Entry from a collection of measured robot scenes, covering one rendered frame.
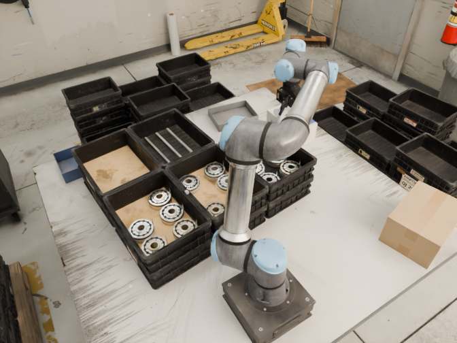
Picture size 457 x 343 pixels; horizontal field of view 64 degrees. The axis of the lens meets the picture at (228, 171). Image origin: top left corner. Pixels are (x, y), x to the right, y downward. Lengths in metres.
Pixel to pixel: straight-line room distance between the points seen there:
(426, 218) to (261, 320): 0.81
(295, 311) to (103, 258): 0.85
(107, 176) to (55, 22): 2.88
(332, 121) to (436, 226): 1.68
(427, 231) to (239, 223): 0.81
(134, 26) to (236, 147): 3.78
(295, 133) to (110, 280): 0.99
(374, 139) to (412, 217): 1.27
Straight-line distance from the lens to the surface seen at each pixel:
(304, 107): 1.17
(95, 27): 4.63
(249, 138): 1.07
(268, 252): 1.24
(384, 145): 2.85
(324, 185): 1.95
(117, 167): 1.91
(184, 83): 3.22
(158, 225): 1.60
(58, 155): 2.25
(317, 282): 1.59
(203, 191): 1.70
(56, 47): 4.61
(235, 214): 1.20
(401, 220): 1.68
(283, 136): 1.06
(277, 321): 1.37
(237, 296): 1.41
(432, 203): 1.81
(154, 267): 1.46
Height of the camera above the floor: 2.05
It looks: 43 degrees down
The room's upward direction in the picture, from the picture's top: 2 degrees counter-clockwise
